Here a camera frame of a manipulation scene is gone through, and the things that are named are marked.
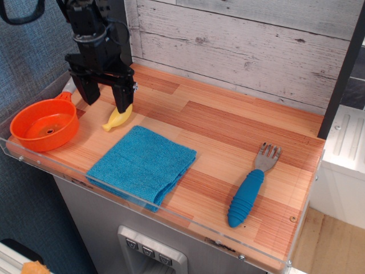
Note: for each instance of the fork with blue handle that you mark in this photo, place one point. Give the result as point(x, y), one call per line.
point(243, 201)

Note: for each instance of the dark grey right post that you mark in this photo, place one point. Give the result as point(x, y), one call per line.
point(345, 72)

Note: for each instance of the folded blue cloth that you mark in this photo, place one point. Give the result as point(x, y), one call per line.
point(143, 167)

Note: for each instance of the yellow toy banana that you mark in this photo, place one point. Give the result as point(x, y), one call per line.
point(116, 118)

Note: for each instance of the dark grey post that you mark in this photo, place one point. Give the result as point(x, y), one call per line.
point(345, 72)
point(118, 12)

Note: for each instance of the grey toy fridge cabinet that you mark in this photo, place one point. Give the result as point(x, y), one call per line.
point(98, 218)

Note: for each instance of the clear acrylic table guard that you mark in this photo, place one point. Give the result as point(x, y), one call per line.
point(226, 129)

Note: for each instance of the orange pot with grey handle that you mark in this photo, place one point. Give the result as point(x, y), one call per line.
point(47, 124)

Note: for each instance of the white cabinet at right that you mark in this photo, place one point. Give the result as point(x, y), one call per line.
point(338, 190)

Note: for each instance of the dark grey left post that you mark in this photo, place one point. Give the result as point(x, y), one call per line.
point(118, 12)

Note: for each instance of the silver dispenser panel with buttons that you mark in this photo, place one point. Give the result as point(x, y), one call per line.
point(143, 254)

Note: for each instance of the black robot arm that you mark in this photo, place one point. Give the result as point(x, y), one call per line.
point(90, 21)

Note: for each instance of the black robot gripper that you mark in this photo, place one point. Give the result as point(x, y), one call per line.
point(101, 63)

